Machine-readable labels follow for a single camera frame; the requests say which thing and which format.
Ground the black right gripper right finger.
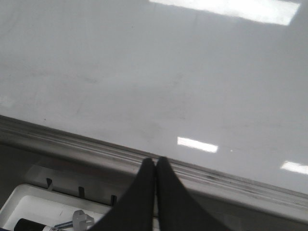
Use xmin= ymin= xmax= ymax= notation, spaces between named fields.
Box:
xmin=156 ymin=157 xmax=229 ymax=231

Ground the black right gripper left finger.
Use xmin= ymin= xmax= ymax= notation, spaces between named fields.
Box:
xmin=90 ymin=158 xmax=154 ymax=231

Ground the white plastic clip piece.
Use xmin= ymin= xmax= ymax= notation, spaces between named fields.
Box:
xmin=72 ymin=210 xmax=95 ymax=231

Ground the white marker tray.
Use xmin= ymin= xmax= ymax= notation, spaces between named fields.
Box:
xmin=0 ymin=184 xmax=111 ymax=231

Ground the black marker in tray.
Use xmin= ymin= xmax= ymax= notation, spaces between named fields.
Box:
xmin=14 ymin=218 xmax=52 ymax=231

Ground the white whiteboard with grey frame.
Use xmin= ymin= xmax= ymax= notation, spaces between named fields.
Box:
xmin=0 ymin=0 xmax=308 ymax=212

